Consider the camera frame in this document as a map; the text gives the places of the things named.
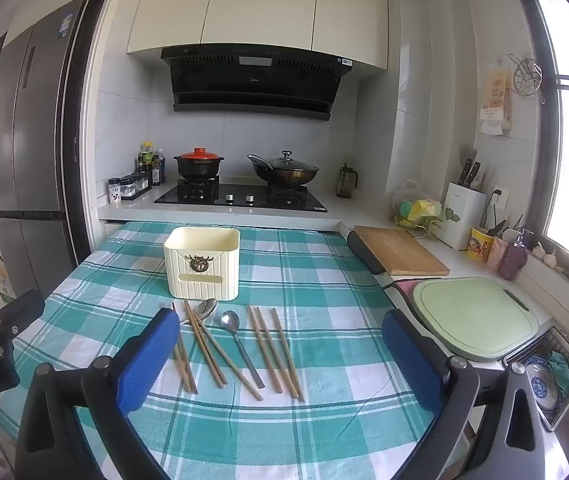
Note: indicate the wooden chopstick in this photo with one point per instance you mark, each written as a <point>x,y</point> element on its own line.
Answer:
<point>287,350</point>
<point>231,360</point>
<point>213,350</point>
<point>206,350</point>
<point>190,371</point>
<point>265,350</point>
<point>182,371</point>
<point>276,350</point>

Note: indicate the white wall socket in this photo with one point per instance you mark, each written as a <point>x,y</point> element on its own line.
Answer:
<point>499,197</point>

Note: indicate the wooden cutting board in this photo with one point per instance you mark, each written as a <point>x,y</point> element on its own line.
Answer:
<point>399,250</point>

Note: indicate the small silver spoon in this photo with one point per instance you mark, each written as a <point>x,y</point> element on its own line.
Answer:
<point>230,321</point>

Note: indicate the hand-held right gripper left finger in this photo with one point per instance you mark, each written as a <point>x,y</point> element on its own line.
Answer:
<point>149,355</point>

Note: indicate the white label spice jar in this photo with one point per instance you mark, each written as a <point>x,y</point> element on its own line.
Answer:
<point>115,191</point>

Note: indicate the black gas cooktop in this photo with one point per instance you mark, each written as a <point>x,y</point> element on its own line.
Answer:
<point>239,197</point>

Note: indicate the white wall cabinet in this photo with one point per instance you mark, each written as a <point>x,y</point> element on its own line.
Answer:
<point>259,5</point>

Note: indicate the dark sauce bottle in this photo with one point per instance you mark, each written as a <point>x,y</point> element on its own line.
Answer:
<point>156,172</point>
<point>142,167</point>

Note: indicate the grey refrigerator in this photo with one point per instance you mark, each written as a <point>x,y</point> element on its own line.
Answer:
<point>34,160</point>

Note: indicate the printed hanging bag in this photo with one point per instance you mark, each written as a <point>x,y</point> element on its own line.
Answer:
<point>496,102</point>

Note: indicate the pink cup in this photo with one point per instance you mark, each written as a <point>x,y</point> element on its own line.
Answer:
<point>496,252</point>

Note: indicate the garlic bulb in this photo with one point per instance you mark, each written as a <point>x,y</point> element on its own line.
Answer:
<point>551,259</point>
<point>540,252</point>

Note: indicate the white cap bottle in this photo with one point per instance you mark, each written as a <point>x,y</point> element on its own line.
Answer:
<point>161,160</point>

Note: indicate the brown oil pot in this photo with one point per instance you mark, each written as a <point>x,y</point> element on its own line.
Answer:
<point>346,182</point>

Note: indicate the orange pot lid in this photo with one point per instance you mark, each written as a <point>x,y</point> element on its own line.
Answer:
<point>198,153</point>

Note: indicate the teal plaid tablecloth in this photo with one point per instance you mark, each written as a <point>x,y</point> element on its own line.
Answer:
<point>314,270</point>

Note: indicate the purple soap dispenser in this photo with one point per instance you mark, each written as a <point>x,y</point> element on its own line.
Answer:
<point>511,260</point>

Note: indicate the black wok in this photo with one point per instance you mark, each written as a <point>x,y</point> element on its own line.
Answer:
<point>284,176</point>

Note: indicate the blue white bowl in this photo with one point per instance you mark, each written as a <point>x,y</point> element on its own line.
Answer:
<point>541,385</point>

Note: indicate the black range hood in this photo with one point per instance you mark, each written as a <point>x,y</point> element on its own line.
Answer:
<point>249,80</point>

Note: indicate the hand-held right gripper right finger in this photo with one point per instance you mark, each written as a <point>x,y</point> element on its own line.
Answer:
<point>409,360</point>

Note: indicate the pale green cutting board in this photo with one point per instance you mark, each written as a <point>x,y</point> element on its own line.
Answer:
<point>474,315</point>

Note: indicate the metal dish rack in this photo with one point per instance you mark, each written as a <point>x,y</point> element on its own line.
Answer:
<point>564,410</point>

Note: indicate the yellow printed mug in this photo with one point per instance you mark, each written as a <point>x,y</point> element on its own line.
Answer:
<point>480,245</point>

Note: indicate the glass wok lid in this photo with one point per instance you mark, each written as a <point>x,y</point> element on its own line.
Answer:
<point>285,161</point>

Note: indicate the cream ribbed utensil holder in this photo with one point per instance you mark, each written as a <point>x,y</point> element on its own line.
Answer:
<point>202,270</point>

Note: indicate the black clay pot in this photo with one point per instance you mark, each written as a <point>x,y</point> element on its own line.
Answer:
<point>198,167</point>

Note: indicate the teal cloth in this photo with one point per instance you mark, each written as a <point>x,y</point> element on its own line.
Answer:
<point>564,372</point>

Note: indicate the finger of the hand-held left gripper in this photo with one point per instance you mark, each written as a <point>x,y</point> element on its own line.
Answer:
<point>9,317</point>

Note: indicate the green label oil bottle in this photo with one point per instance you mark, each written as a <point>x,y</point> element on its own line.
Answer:
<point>148,157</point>

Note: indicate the plastic bag with sponges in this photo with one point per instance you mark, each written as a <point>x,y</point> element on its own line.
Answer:
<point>419,210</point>

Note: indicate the white knife block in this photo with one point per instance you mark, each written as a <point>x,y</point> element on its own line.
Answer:
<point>464,215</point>

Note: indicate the clear seasoning box set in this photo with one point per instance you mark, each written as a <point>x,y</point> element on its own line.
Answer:
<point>135,185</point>

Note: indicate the metal steamer rack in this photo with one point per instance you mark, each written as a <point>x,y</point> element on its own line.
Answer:
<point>528,80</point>

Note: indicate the large silver spoon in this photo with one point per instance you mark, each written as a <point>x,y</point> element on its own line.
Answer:
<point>206,309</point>

